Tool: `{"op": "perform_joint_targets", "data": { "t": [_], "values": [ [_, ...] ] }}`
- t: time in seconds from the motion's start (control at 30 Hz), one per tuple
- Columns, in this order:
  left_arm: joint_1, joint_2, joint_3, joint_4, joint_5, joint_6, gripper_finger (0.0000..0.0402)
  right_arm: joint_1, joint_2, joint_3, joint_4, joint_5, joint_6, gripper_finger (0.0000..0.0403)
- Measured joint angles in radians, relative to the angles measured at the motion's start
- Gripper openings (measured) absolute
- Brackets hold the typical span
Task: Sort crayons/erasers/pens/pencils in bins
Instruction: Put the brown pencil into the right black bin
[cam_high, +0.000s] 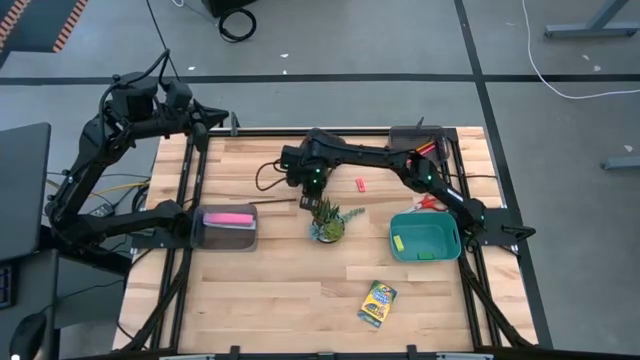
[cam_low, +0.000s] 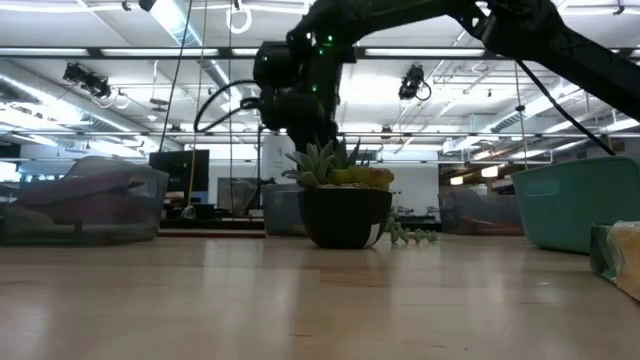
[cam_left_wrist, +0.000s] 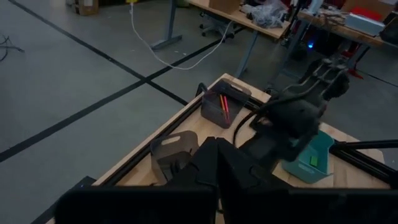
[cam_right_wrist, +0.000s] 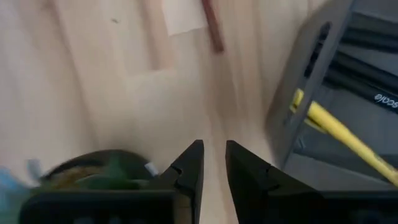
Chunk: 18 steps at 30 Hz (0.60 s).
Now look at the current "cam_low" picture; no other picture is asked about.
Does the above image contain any black monitor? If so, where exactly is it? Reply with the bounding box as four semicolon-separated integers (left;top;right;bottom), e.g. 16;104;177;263
148;148;211;207

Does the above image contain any pink marker bar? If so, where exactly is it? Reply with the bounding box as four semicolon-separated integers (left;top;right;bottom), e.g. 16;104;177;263
14;172;151;226

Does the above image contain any yellow green crayon box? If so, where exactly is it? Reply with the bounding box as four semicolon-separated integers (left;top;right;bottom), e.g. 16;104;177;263
589;221;640;303

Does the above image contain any teal plastic bin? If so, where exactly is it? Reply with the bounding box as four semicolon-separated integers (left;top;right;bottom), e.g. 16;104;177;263
511;155;640;255

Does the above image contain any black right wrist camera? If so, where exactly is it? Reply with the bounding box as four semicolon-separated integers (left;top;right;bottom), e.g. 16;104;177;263
252;41;302;90

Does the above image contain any grey background box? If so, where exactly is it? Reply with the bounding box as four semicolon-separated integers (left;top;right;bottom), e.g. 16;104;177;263
216;177;261;218

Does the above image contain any white hanging ring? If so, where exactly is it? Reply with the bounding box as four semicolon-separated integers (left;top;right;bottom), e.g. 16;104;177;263
225;1;254;36

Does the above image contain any black ceiling camera cluster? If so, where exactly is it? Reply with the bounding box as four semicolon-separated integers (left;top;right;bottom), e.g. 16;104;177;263
61;61;113;100

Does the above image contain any thin hanging cord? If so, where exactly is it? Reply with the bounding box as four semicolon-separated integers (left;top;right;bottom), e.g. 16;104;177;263
513;58;529;172

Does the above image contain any hanging black cable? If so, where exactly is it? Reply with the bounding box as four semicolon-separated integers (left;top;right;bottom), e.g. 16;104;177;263
158;0;194;154

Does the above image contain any black right camera cable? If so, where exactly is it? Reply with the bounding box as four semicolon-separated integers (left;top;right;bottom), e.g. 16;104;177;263
193;78;262;134

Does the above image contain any potted succulent plant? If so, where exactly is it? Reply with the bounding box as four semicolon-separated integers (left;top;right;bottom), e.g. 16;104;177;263
280;138;441;250

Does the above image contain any grey translucent plastic bin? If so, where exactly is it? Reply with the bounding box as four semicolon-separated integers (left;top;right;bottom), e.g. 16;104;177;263
437;187;525;237
0;155;170;246
261;182;307;237

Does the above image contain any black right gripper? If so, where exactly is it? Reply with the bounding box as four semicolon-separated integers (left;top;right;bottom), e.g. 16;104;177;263
258;87;346;155

